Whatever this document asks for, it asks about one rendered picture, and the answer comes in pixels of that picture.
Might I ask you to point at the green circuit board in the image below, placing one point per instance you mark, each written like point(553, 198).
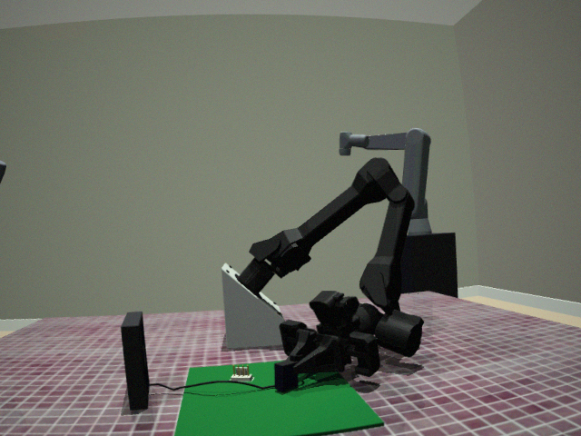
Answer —
point(323, 404)

